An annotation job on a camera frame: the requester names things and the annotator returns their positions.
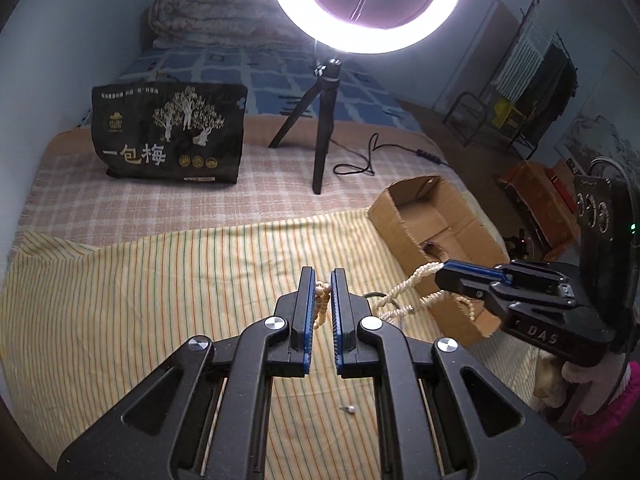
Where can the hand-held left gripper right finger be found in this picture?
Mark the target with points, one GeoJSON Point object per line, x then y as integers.
{"type": "Point", "coordinates": [340, 310]}

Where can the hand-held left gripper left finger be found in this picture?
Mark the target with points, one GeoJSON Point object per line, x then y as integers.
{"type": "Point", "coordinates": [305, 310]}

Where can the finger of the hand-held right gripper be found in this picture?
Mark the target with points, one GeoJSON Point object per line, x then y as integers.
{"type": "Point", "coordinates": [470, 290]}
{"type": "Point", "coordinates": [470, 271]}

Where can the thin black bangle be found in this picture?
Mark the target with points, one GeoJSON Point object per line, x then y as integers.
{"type": "Point", "coordinates": [372, 294]}

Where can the cardboard box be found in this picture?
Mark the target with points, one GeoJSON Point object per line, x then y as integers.
{"type": "Point", "coordinates": [395, 215]}

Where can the person's right forearm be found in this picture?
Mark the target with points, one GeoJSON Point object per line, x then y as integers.
{"type": "Point", "coordinates": [610, 410]}

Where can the small black floor tripod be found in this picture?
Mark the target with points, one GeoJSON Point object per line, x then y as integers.
{"type": "Point", "coordinates": [520, 245]}

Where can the beige cloth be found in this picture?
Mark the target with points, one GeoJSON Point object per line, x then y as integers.
{"type": "Point", "coordinates": [547, 380]}

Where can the small silver screw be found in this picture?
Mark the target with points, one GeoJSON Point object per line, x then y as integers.
{"type": "Point", "coordinates": [347, 408]}

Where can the pink plaid blanket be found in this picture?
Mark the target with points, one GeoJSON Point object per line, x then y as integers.
{"type": "Point", "coordinates": [250, 200]}

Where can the long red box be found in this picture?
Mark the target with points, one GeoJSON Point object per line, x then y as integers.
{"type": "Point", "coordinates": [562, 187]}

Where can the yellow striped blanket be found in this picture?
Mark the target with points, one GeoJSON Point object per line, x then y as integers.
{"type": "Point", "coordinates": [150, 285]}

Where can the yellow box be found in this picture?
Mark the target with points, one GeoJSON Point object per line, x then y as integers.
{"type": "Point", "coordinates": [507, 117]}

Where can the black tripod stand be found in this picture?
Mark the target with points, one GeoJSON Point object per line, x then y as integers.
{"type": "Point", "coordinates": [322, 135]}

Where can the black clothes rack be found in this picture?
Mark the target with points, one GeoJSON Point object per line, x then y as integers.
{"type": "Point", "coordinates": [466, 94]}

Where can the black hanging garment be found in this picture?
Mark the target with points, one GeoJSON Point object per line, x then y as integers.
{"type": "Point", "coordinates": [567, 90]}

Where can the dark green hanging garment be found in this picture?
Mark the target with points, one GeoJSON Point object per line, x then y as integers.
{"type": "Point", "coordinates": [547, 80]}

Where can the black printed bag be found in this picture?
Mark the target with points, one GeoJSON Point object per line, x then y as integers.
{"type": "Point", "coordinates": [150, 160]}

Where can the striped hanging towel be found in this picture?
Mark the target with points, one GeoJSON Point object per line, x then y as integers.
{"type": "Point", "coordinates": [520, 55]}

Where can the blue patterned bed sheet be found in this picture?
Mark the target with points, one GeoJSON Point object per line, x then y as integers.
{"type": "Point", "coordinates": [270, 80]}

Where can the folded floral comforter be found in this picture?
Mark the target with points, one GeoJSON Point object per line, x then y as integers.
{"type": "Point", "coordinates": [210, 15]}

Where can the wall poster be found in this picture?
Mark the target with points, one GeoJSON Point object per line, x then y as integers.
{"type": "Point", "coordinates": [600, 135]}

